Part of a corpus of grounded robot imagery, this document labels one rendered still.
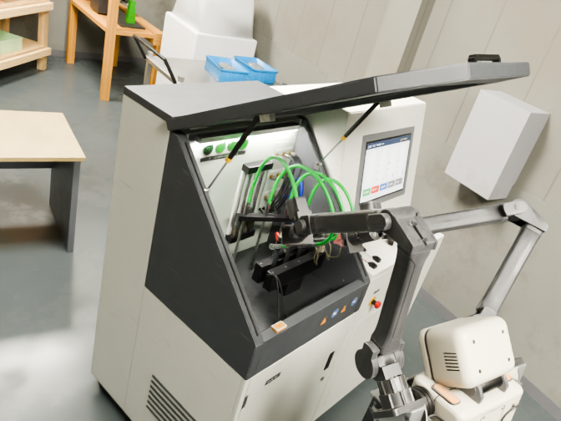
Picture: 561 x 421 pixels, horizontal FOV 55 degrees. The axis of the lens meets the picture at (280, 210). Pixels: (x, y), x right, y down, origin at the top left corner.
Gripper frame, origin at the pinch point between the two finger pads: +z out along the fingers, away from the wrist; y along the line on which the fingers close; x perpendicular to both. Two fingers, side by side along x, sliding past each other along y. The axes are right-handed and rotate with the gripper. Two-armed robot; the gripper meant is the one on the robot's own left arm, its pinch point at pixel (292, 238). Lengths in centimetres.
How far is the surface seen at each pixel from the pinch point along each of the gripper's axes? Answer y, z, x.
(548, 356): -173, 132, 60
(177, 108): 37, -3, -47
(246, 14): -22, 284, -265
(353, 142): -34, 28, -43
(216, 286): 26.4, 4.0, 13.9
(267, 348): 10.6, 6.4, 35.7
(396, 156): -63, 56, -46
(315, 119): -19, 30, -55
